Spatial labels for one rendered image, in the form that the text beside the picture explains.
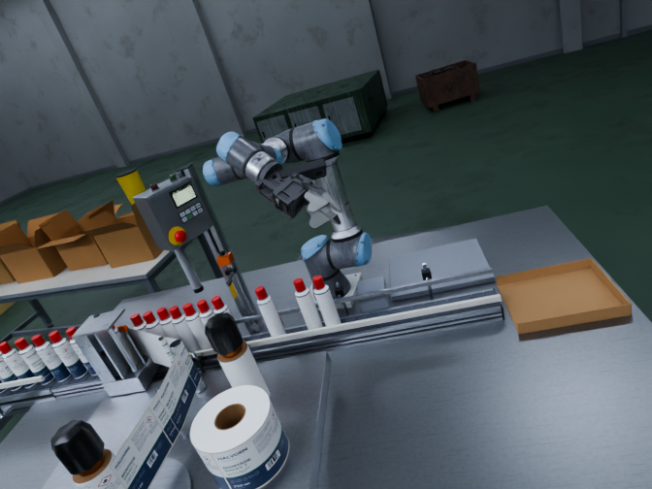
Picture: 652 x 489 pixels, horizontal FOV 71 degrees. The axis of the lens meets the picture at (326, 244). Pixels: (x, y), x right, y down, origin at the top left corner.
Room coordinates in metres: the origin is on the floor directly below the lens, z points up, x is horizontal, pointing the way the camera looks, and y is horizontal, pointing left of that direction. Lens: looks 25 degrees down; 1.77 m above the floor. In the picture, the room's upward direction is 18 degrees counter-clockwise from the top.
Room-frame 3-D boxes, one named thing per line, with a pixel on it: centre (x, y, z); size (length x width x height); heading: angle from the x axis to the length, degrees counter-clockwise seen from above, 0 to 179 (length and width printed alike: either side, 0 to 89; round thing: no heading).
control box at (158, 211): (1.45, 0.43, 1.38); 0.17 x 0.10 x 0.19; 132
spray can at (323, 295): (1.27, 0.06, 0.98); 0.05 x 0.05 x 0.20
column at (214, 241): (1.50, 0.36, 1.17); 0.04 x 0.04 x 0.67; 77
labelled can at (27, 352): (1.55, 1.19, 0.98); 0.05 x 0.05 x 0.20
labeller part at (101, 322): (1.35, 0.78, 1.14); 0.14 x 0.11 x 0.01; 77
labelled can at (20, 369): (1.56, 1.26, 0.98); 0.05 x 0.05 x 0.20
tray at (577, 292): (1.12, -0.62, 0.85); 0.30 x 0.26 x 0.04; 77
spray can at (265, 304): (1.33, 0.25, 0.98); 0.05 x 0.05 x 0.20
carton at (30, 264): (3.23, 1.97, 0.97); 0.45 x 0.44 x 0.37; 160
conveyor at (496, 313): (1.35, 0.34, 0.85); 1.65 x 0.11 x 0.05; 77
